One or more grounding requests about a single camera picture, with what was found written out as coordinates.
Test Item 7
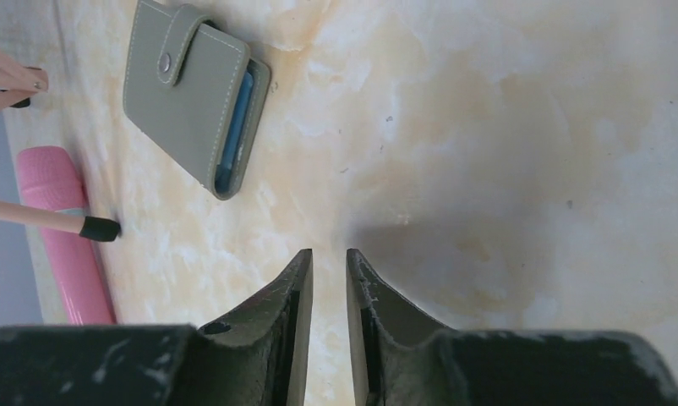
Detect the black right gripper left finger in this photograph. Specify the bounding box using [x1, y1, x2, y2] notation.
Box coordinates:
[0, 249, 313, 405]

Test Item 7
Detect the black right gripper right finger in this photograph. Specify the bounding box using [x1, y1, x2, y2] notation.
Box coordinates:
[346, 249, 678, 405]

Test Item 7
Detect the grey-green leather card holder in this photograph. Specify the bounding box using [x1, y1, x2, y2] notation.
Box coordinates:
[123, 1, 271, 200]

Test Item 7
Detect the blue card in holder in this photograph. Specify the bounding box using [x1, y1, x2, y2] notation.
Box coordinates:
[215, 71, 254, 194]

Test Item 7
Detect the pink cylindrical bottle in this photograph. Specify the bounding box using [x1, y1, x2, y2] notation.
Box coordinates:
[17, 145, 116, 325]

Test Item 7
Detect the pink music stand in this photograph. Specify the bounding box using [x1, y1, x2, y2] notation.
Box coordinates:
[0, 50, 121, 242]

